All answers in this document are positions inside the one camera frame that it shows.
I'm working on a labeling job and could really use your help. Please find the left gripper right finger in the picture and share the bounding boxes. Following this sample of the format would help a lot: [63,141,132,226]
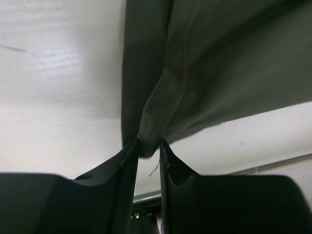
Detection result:
[160,141,312,234]

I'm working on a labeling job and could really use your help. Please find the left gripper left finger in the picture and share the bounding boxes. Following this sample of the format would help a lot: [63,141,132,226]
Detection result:
[0,140,139,234]

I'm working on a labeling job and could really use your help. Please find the dark green shorts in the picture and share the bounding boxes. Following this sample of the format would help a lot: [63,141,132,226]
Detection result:
[121,0,312,157]

